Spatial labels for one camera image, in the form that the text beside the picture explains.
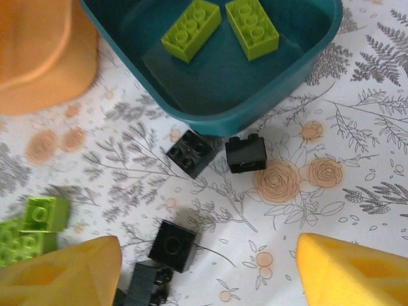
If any teal plastic container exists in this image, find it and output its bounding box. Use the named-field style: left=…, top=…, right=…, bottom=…
left=78, top=0, right=344, bottom=138

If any green small lego brick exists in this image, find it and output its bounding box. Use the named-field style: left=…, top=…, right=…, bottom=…
left=19, top=196, right=71, bottom=254

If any orange plastic container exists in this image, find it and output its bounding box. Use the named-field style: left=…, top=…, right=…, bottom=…
left=0, top=0, right=100, bottom=115

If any green long lego brick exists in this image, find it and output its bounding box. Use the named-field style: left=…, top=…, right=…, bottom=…
left=224, top=0, right=281, bottom=61
left=0, top=218, right=44, bottom=268
left=161, top=0, right=222, bottom=64

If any black small lego brick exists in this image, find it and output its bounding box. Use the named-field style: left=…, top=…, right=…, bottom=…
left=147, top=219, right=198, bottom=274
left=165, top=129, right=217, bottom=178
left=224, top=133, right=268, bottom=175

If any floral print tablecloth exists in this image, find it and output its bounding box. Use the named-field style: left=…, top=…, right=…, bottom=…
left=0, top=0, right=408, bottom=306

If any black long lego brick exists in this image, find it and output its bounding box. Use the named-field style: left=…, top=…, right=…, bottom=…
left=113, top=259, right=175, bottom=306

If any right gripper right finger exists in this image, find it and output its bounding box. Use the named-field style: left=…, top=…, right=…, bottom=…
left=295, top=232, right=408, bottom=306

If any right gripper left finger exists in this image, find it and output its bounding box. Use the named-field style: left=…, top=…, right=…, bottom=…
left=0, top=235, right=124, bottom=306

